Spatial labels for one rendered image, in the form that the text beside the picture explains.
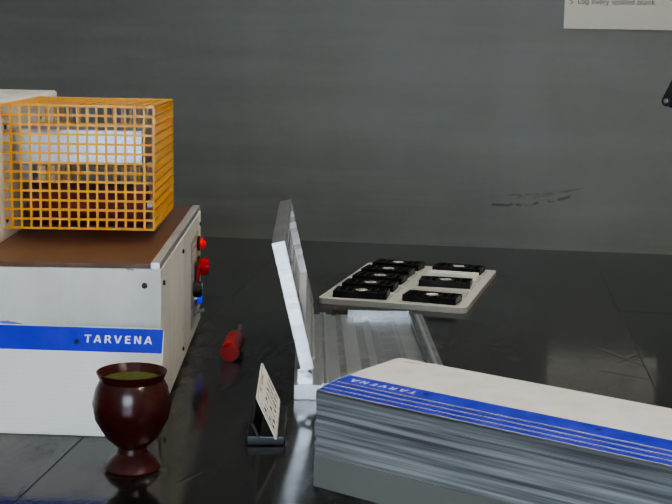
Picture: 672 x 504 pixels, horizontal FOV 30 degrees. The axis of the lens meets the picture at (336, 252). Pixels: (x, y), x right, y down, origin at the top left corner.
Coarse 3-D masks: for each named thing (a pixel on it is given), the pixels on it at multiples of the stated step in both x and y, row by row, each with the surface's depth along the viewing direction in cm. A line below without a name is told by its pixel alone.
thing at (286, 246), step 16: (288, 208) 193; (288, 224) 180; (272, 240) 163; (288, 240) 191; (288, 256) 161; (288, 272) 162; (304, 272) 205; (288, 288) 162; (304, 288) 192; (288, 304) 162; (304, 304) 180; (304, 320) 166; (304, 336) 163; (304, 352) 163; (304, 368) 164
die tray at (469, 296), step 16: (416, 272) 253; (400, 288) 236; (416, 288) 236; (432, 288) 237; (448, 288) 237; (480, 288) 238; (336, 304) 225; (352, 304) 224; (368, 304) 224; (384, 304) 223; (400, 304) 222; (416, 304) 222; (432, 304) 222; (464, 304) 223
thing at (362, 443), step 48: (336, 432) 130; (384, 432) 126; (432, 432) 123; (480, 432) 120; (528, 432) 117; (336, 480) 130; (384, 480) 127; (432, 480) 124; (480, 480) 120; (528, 480) 117; (576, 480) 114; (624, 480) 111
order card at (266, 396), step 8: (264, 368) 158; (264, 376) 155; (264, 384) 152; (272, 384) 159; (264, 392) 149; (272, 392) 156; (264, 400) 147; (272, 400) 153; (264, 408) 144; (272, 408) 150; (264, 416) 143; (272, 416) 147; (272, 424) 145; (272, 432) 143
